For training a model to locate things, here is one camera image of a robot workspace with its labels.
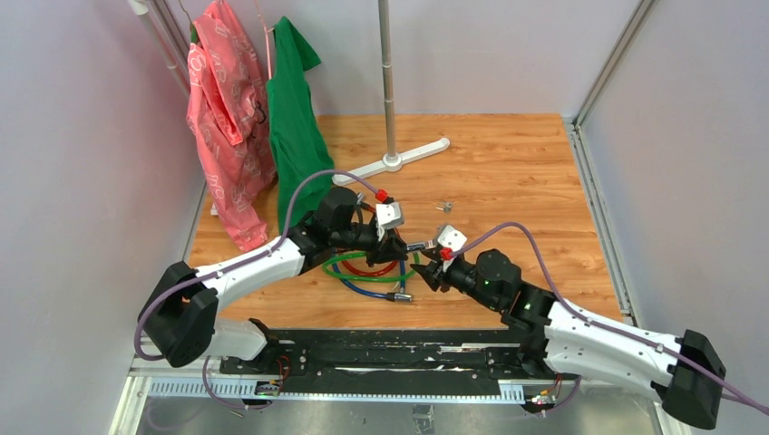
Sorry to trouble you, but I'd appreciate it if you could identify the purple cable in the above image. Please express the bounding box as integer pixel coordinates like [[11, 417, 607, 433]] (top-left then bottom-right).
[[132, 169, 389, 413], [438, 222, 769, 417]]

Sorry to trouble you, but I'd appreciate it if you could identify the pink patterned garment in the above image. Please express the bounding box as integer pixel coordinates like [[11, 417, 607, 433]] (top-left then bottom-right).
[[186, 1, 276, 252]]

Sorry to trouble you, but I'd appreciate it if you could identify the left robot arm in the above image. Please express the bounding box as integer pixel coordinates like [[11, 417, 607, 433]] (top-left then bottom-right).
[[138, 188, 407, 374]]

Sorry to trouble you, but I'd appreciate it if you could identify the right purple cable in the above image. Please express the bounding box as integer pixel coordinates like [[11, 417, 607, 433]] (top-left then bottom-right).
[[438, 222, 769, 417]]

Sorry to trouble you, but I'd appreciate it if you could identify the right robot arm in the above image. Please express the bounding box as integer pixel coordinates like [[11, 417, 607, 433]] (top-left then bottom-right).
[[412, 249, 725, 430]]

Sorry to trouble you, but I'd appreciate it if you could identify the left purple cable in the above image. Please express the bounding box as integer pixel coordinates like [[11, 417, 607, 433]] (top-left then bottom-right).
[[132, 169, 389, 413]]

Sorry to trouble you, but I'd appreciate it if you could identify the red cable lock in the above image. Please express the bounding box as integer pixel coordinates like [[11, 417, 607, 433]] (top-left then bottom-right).
[[332, 202, 407, 278]]

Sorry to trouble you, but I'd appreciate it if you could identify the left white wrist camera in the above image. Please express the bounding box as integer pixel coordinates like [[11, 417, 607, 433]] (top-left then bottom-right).
[[375, 189, 404, 241]]

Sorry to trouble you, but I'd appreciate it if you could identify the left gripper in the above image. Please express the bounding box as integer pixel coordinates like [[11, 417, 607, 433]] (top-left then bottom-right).
[[332, 224, 408, 269]]

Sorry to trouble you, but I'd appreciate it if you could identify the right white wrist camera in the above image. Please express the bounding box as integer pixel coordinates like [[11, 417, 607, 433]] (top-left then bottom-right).
[[435, 224, 468, 261]]

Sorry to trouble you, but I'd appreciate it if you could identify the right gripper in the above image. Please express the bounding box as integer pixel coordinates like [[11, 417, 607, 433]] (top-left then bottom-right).
[[411, 246, 503, 311]]

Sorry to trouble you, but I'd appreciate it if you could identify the aluminium frame rail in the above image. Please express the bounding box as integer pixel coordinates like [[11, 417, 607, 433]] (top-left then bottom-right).
[[110, 329, 688, 434]]

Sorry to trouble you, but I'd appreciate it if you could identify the blue cable lock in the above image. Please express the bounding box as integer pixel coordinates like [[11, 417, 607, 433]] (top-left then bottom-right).
[[328, 257, 415, 305]]

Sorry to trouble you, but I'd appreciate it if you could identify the green t-shirt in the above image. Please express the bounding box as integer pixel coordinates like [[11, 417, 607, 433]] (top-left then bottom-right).
[[267, 16, 335, 229]]

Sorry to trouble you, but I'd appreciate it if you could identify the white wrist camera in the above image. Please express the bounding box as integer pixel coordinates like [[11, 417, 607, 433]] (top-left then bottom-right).
[[435, 224, 468, 261], [375, 189, 404, 241]]

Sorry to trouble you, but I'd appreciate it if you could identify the green cable lock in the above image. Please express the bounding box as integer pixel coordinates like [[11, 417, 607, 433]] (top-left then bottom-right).
[[321, 248, 421, 285]]

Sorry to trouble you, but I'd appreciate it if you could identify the white clothes rack stand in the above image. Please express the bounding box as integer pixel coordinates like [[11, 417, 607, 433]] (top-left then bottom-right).
[[351, 0, 451, 179]]

